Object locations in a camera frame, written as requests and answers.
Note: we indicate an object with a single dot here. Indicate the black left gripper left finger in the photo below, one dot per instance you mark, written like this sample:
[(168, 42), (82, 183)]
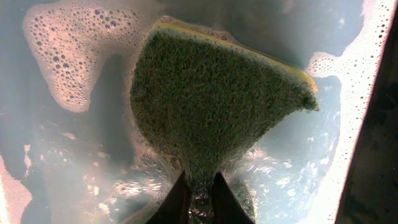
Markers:
[(174, 208)]

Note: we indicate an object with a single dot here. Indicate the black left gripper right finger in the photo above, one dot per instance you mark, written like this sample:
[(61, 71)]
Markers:
[(226, 208)]

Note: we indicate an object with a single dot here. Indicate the green yellow sponge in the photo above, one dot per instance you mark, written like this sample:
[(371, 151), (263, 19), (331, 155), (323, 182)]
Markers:
[(201, 100)]

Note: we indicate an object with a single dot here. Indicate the black rectangular tray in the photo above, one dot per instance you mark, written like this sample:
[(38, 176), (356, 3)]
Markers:
[(370, 193)]

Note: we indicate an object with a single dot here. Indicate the white water-filled basin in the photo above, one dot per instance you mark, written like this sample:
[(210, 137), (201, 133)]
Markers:
[(69, 149)]

